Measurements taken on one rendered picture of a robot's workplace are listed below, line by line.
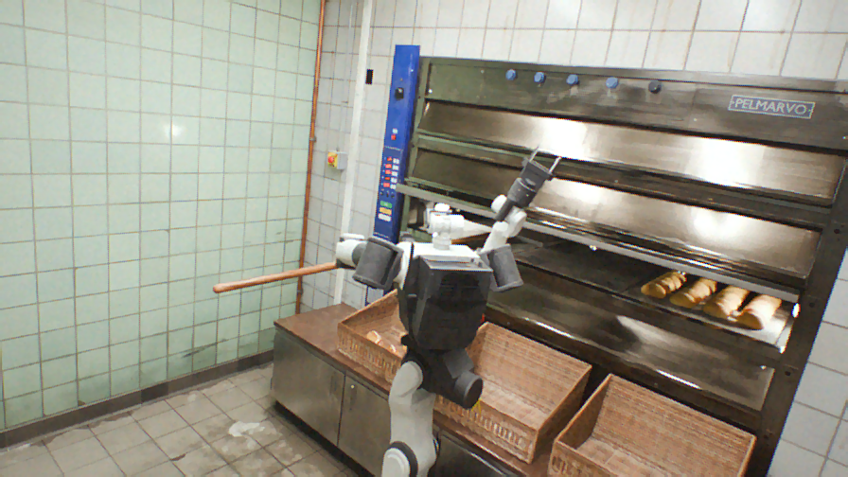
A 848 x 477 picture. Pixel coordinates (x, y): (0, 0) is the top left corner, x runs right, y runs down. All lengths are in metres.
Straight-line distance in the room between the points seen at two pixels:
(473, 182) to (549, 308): 0.72
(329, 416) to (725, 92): 2.28
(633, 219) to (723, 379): 0.69
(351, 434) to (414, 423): 0.92
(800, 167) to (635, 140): 0.56
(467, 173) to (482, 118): 0.28
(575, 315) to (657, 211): 0.58
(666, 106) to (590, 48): 0.40
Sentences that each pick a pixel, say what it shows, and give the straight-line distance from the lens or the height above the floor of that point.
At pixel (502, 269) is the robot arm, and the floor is 1.36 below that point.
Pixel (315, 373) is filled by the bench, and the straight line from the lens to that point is 2.87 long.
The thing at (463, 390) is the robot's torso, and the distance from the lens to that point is 1.72.
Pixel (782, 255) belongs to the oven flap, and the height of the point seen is 1.51.
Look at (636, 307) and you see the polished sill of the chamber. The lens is 2.36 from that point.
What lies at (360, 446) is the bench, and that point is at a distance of 2.77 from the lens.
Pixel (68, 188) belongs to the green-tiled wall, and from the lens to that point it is 2.92.
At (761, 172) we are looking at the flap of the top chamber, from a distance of 2.20.
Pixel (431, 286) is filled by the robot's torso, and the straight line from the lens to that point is 1.53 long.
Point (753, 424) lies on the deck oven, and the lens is 2.40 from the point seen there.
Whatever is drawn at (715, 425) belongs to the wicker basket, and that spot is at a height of 0.83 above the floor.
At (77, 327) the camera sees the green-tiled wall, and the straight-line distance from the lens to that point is 3.14.
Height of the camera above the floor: 1.84
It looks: 14 degrees down
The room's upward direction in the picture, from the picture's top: 8 degrees clockwise
